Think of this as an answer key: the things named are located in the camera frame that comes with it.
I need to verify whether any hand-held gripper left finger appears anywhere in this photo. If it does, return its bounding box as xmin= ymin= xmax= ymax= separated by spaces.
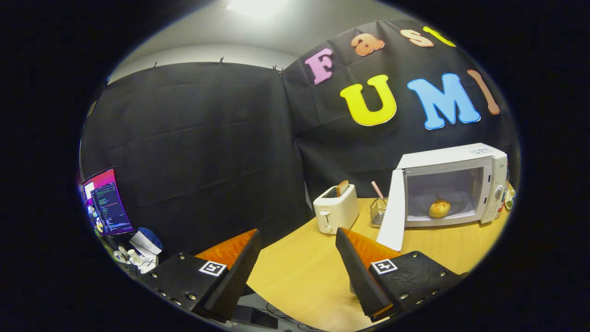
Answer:
xmin=137 ymin=229 xmax=262 ymax=322

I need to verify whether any computer monitor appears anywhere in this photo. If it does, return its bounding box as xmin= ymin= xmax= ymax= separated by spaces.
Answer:
xmin=81 ymin=167 xmax=135 ymax=237

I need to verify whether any metal wire basket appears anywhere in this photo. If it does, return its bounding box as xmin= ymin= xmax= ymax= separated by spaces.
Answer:
xmin=370 ymin=197 xmax=388 ymax=228

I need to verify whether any round golden bread bun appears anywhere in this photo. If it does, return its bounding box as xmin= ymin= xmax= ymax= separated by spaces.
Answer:
xmin=429 ymin=199 xmax=451 ymax=219

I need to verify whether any white microwave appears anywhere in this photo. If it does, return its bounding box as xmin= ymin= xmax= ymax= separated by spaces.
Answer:
xmin=376 ymin=142 xmax=509 ymax=252

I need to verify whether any black backdrop cloth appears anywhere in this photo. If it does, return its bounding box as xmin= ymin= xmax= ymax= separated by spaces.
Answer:
xmin=79 ymin=18 xmax=521 ymax=259

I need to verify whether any cream toaster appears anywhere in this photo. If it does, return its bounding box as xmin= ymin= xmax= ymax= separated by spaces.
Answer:
xmin=313 ymin=184 xmax=360 ymax=235

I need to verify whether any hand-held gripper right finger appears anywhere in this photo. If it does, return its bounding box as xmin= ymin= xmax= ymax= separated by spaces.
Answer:
xmin=335 ymin=227 xmax=466 ymax=323

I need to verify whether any white and blue object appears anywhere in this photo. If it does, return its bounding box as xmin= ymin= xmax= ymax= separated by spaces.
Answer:
xmin=129 ymin=227 xmax=163 ymax=255

